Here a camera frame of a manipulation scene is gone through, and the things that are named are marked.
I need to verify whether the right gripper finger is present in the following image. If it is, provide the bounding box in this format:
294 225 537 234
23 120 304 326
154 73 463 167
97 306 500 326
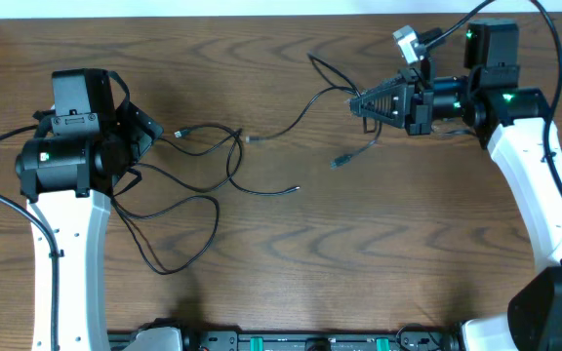
350 81 415 117
350 105 408 129

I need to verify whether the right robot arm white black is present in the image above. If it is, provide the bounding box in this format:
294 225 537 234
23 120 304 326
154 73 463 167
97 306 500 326
350 19 562 350

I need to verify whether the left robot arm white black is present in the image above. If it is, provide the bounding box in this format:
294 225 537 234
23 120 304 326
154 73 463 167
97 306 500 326
16 68 163 350

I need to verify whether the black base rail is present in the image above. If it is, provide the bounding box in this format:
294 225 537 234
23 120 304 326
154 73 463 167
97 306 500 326
108 319 464 351

